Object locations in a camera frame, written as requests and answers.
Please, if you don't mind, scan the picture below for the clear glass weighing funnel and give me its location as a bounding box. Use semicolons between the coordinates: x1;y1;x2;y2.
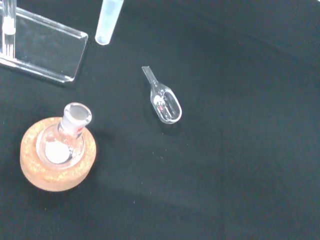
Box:
141;65;183;125

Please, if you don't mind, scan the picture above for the black bench cloth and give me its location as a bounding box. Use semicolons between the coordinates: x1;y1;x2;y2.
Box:
0;0;320;240

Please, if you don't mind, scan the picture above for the round cork ring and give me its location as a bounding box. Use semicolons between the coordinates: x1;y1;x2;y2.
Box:
19;116;98;193

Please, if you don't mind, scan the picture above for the clear acrylic funnel stand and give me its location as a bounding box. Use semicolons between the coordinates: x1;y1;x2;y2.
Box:
0;0;89;85

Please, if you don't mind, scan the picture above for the small round-bottom glass flask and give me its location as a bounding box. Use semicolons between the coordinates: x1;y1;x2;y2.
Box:
35;102;93;166

